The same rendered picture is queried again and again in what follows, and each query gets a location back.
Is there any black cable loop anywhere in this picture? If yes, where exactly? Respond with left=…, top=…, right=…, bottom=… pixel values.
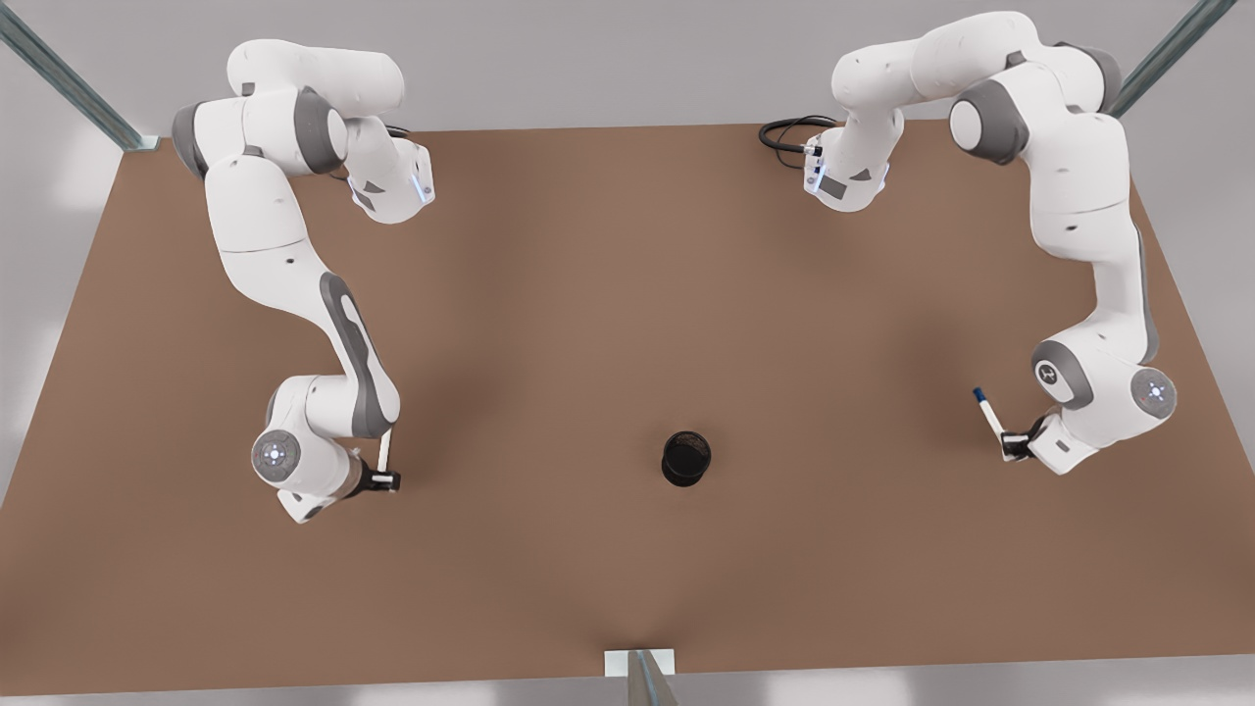
left=758, top=115, right=840, bottom=171

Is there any black mesh pen holder cup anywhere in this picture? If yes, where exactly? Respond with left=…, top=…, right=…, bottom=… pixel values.
left=661, top=429, right=714, bottom=489

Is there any silver frame post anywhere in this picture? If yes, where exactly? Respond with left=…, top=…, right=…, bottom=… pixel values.
left=1108, top=0, right=1239, bottom=120
left=604, top=647, right=679, bottom=706
left=0, top=5, right=160, bottom=154

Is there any white pen with blue cap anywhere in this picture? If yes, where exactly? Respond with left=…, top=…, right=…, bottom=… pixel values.
left=972, top=386, right=1012, bottom=456

